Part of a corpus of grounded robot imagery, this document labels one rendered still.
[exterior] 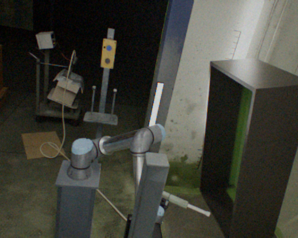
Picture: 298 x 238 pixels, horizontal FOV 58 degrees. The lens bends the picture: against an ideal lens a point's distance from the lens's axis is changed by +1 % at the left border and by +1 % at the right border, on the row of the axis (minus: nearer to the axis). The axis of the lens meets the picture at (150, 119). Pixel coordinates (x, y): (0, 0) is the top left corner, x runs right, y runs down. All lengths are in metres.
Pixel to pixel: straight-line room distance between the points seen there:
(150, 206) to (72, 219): 1.69
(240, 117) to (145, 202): 1.77
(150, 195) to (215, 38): 2.09
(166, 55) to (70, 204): 1.49
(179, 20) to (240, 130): 1.07
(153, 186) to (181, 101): 2.08
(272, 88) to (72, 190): 1.50
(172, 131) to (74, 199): 1.20
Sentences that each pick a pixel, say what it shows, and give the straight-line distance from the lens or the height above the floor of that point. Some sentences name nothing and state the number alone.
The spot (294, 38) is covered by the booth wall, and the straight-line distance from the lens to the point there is 2.90.
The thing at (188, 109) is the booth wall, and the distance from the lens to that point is 2.69.
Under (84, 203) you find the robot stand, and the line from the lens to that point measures 2.18.
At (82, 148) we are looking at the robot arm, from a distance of 1.98.
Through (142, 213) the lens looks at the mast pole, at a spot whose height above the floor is 1.51.
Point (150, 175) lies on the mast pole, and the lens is 0.58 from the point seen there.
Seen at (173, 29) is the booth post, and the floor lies 1.76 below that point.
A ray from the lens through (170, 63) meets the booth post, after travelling 2.50.
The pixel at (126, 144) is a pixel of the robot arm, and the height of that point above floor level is 1.03.
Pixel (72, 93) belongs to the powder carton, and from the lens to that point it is 4.03.
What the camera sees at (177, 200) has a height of 0.58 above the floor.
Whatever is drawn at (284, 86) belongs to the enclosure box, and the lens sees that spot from 1.59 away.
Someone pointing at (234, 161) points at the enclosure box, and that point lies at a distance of 2.53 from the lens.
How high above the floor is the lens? 1.95
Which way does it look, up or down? 24 degrees down
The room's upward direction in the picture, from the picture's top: 12 degrees clockwise
